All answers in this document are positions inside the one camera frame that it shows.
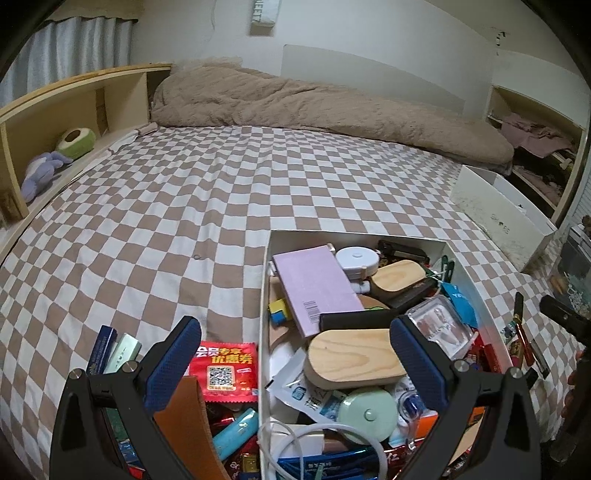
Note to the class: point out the white headboard panel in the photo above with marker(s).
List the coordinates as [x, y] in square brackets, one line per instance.
[369, 74]

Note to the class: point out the mint green round case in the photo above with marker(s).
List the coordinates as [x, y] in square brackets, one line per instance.
[364, 410]

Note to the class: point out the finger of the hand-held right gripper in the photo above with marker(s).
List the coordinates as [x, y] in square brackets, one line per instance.
[563, 316]

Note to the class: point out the red coupon packet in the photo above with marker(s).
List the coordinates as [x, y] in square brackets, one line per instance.
[226, 369]

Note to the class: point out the orange lighter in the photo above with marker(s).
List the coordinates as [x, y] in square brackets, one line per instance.
[427, 422]

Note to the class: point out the teal blue packet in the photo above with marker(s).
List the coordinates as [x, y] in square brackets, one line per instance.
[457, 300]

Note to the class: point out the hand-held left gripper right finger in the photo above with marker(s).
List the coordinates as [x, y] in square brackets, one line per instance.
[418, 364]

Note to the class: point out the pink clothes heap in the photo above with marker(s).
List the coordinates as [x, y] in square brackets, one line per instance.
[531, 136]

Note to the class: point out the white shoe box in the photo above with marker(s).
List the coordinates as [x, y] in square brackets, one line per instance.
[489, 217]

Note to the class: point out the blue pen pack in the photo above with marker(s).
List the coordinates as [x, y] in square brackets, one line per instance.
[332, 468]

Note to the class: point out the black oblong case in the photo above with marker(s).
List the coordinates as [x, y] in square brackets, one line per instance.
[404, 249]

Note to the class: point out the green avocado plush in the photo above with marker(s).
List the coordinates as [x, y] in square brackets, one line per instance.
[76, 144]

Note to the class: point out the pink flat box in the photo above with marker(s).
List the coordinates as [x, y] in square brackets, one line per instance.
[314, 290]

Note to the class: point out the beige fluffy blanket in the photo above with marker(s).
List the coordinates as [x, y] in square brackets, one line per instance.
[300, 106]

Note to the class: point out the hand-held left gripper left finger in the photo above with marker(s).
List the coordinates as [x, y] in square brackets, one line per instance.
[173, 364]

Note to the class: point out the white blue sachet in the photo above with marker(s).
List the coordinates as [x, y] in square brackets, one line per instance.
[295, 392]

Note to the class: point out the pile of assorted lighters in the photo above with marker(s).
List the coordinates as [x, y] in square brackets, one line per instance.
[235, 434]
[519, 341]

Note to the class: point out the brown leather case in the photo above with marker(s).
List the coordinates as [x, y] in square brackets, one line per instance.
[189, 415]

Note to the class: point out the white hanging paper bag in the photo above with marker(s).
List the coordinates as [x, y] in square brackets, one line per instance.
[264, 16]

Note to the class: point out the clear plastic lidded box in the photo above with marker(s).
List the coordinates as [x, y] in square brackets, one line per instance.
[438, 323]

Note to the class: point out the beige curtain valance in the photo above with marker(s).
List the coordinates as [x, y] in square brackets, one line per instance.
[101, 9]

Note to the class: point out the clear plastic storage bin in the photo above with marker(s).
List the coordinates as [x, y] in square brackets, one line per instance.
[575, 258]

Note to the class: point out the white round tape measure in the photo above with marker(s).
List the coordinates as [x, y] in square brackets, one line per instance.
[355, 258]

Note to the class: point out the large wooden oval case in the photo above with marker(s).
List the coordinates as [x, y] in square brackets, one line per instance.
[351, 355]

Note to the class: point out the white cardboard box container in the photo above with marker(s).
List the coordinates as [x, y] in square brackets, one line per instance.
[264, 369]

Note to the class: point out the purple plush toy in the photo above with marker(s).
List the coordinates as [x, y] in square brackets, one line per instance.
[41, 173]

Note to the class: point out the pale blue curtain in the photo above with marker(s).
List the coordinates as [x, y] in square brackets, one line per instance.
[69, 46]

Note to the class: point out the brown white checkered bedsheet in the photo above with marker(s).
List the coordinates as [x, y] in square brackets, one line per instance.
[184, 207]

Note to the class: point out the small beige roll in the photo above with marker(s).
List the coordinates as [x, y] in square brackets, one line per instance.
[147, 129]

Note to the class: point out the wooden bedside shelf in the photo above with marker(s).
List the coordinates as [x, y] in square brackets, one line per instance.
[69, 106]

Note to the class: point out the open wall closet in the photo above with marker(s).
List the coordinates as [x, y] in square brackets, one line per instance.
[496, 99]

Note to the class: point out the small wooden oval case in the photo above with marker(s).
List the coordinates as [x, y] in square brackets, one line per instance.
[397, 274]

